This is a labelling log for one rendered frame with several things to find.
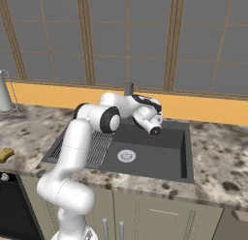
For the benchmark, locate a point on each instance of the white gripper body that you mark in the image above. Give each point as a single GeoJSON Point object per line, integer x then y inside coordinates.
{"type": "Point", "coordinates": [159, 116]}

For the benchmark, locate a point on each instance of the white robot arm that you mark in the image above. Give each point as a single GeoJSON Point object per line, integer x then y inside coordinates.
{"type": "Point", "coordinates": [77, 144]}

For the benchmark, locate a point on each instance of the dark grey sink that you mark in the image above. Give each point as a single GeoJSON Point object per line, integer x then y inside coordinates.
{"type": "Point", "coordinates": [151, 153]}

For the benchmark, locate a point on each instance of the yellow olive sponge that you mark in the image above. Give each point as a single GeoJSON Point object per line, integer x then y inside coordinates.
{"type": "Point", "coordinates": [6, 154]}

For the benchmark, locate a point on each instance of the dark grey tap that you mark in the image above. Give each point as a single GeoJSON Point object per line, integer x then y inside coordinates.
{"type": "Point", "coordinates": [129, 88]}

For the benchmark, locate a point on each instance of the beige cupboard door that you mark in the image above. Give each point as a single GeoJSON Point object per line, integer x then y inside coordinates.
{"type": "Point", "coordinates": [102, 203]}
{"type": "Point", "coordinates": [161, 218]}

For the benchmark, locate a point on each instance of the wooden framed window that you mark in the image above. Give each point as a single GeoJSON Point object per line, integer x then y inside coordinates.
{"type": "Point", "coordinates": [86, 40]}

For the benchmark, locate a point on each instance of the brown drawer front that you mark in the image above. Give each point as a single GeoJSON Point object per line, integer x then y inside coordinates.
{"type": "Point", "coordinates": [231, 229]}

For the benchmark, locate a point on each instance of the white tall jug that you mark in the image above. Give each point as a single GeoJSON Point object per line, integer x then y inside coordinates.
{"type": "Point", "coordinates": [4, 95]}

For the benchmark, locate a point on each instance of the silver oven knob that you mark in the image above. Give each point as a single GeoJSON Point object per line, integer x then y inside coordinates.
{"type": "Point", "coordinates": [4, 177]}

